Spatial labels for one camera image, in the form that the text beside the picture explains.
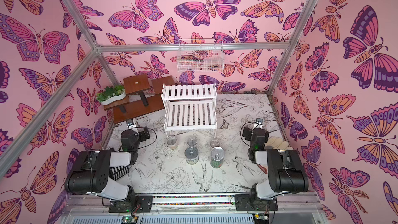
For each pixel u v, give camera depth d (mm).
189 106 971
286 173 445
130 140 719
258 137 728
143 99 1068
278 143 922
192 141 897
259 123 783
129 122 807
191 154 818
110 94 922
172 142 897
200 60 1058
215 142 883
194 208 730
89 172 461
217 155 779
